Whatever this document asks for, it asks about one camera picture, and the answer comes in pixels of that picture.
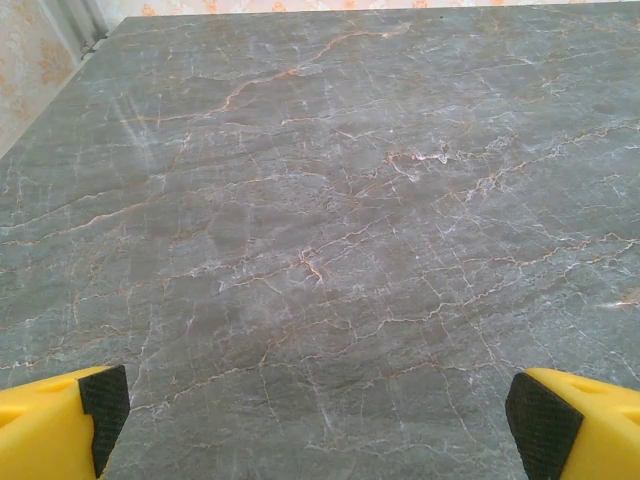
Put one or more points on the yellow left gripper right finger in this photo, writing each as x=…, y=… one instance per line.
x=590, y=430

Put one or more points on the aluminium frame post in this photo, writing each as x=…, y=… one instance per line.
x=75, y=22

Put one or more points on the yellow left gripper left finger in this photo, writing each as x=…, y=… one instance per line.
x=45, y=430

